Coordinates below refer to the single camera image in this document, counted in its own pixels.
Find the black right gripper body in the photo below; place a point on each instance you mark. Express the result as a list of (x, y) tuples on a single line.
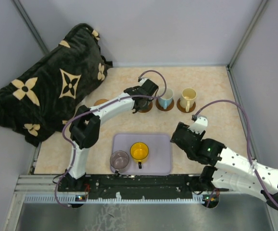
[(185, 126)]

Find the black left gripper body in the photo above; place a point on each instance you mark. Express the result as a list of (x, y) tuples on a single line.
[(145, 106)]

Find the dark brown coaster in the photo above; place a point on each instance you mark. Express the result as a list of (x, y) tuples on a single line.
[(180, 108), (146, 108), (164, 104)]

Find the white mug blue handle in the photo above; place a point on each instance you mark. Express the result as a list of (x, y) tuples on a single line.
[(166, 94)]

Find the cream mug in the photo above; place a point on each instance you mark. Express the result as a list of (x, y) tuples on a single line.
[(187, 99)]

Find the light wooden coaster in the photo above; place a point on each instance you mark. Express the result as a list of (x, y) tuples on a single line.
[(100, 101)]

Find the yellow mug black handle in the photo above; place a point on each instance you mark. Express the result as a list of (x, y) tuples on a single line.
[(139, 152)]

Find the purple mug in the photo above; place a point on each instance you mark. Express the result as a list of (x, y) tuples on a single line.
[(119, 161)]

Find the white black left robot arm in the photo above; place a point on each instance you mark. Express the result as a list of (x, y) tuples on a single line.
[(85, 130)]

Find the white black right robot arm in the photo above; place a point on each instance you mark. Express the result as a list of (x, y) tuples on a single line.
[(224, 168)]

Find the lavender plastic tray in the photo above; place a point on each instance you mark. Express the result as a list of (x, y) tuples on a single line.
[(159, 161)]

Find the black floral plush blanket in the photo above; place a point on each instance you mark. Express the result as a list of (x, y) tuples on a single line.
[(44, 98)]

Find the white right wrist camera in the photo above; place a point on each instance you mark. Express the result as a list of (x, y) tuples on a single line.
[(200, 124)]

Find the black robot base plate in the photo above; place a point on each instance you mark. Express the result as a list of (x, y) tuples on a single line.
[(136, 187)]

